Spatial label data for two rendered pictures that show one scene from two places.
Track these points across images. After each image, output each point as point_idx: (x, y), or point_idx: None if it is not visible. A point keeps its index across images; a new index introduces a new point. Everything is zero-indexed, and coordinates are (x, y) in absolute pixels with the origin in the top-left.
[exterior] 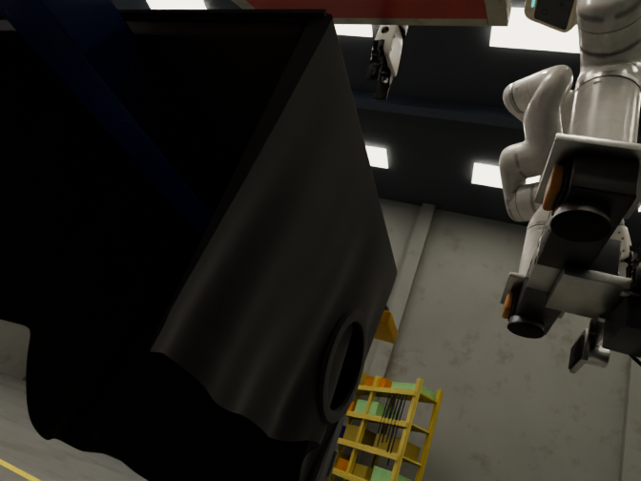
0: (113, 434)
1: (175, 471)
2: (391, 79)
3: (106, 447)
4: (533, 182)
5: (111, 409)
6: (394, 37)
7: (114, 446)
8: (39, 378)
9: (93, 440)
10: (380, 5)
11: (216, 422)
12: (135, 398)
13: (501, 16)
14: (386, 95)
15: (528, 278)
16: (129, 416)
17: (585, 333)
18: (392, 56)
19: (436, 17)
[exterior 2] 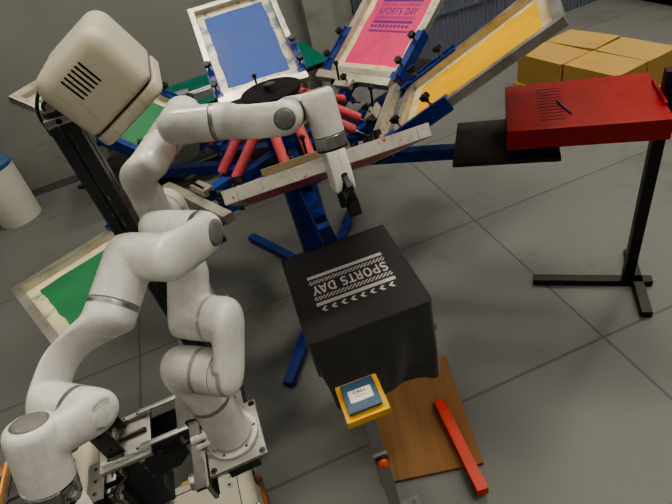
0: (415, 373)
1: (387, 388)
2: (347, 189)
3: (416, 376)
4: (208, 347)
5: (421, 366)
6: (324, 165)
7: (413, 376)
8: None
9: (424, 374)
10: (310, 178)
11: (378, 379)
12: (412, 364)
13: (231, 204)
14: (348, 213)
15: (243, 384)
16: (412, 369)
17: (206, 452)
18: (329, 182)
19: (275, 189)
